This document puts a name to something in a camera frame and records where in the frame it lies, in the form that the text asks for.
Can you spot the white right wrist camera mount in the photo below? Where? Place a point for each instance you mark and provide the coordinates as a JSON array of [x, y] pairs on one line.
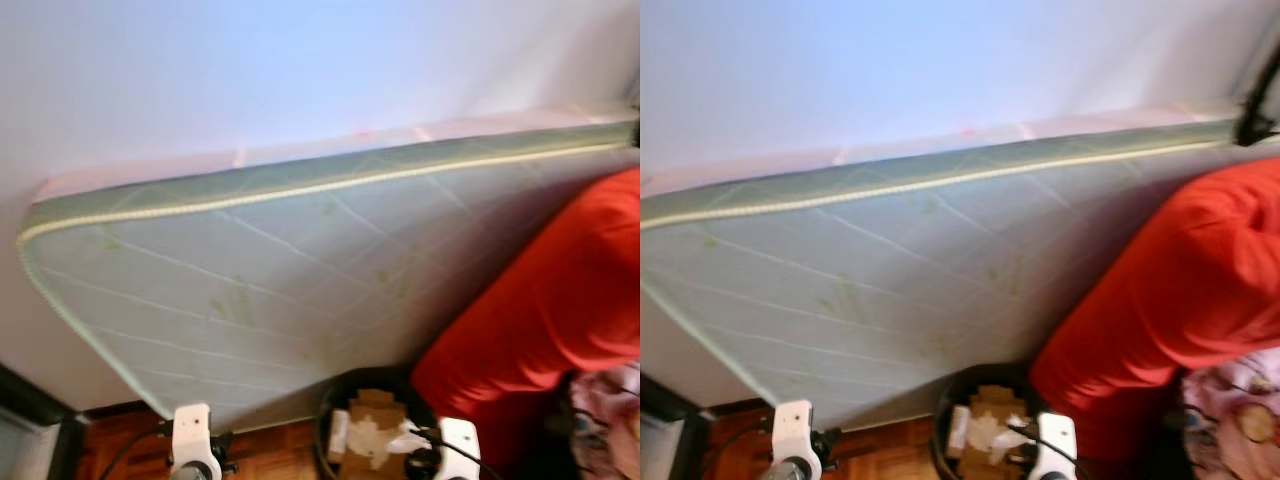
[[1058, 440], [460, 445]]

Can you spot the pink cartoon print blanket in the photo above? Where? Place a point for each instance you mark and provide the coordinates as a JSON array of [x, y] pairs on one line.
[[1240, 410], [610, 410]]

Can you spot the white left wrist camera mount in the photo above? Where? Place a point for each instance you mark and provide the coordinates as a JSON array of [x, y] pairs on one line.
[[192, 430], [795, 425]]

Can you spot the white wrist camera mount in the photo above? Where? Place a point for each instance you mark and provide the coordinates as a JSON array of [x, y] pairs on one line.
[[192, 430], [795, 425], [1058, 440], [460, 445]]

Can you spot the grey-green quilted mattress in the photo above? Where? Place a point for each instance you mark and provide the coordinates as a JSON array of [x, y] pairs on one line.
[[880, 280], [250, 280]]

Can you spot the dark grey cabinet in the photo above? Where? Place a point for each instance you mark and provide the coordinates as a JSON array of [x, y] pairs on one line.
[[30, 440], [665, 445]]

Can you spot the white crumpled paper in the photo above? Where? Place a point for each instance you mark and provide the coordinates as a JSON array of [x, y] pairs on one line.
[[1000, 440], [385, 440]]

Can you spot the black round bin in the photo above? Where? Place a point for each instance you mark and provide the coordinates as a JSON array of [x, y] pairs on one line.
[[322, 440], [940, 430]]

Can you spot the brown cardboard piece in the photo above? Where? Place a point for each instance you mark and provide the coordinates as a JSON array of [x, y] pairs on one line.
[[375, 408], [995, 403]]

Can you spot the red fabric cushion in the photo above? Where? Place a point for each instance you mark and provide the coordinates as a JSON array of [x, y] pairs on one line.
[[540, 300], [1180, 280]]

